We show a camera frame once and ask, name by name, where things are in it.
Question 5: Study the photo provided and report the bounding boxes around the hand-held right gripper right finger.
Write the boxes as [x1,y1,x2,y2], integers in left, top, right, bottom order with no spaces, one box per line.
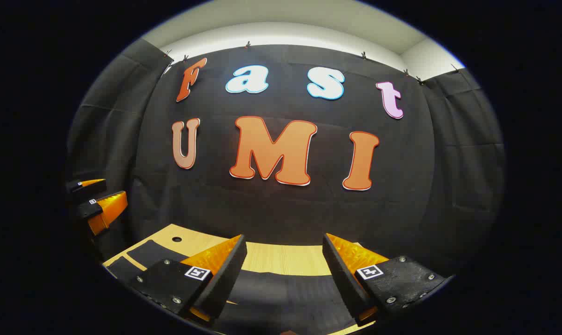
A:
[322,233,454,326]

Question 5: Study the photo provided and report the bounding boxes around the black backdrop cloth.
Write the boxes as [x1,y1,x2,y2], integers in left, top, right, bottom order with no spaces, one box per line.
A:
[66,37,505,280]

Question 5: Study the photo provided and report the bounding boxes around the dark grey jeans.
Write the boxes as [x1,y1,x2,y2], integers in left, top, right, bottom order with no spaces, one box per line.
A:
[105,240,363,335]

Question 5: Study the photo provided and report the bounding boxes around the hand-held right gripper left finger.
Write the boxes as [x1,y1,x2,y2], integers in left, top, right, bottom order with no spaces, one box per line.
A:
[127,234,248,324]

